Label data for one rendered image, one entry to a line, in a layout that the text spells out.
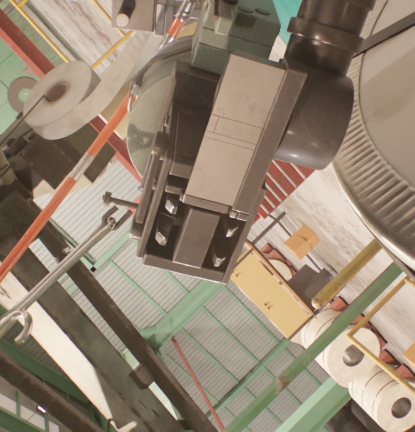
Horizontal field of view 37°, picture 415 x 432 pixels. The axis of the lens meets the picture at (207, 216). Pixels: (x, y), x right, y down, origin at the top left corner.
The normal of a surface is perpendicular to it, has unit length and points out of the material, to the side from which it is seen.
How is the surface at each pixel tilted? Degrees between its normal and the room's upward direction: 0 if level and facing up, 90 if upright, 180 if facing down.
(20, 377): 90
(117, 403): 50
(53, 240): 33
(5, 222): 90
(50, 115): 90
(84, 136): 125
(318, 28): 64
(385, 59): 90
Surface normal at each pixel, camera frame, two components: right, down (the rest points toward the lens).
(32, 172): -0.44, 0.71
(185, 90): 0.00, 0.56
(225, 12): 0.29, -0.79
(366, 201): -0.64, -0.67
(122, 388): 0.73, -0.37
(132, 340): -0.61, 0.54
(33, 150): 0.64, -0.18
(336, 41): 0.14, 0.35
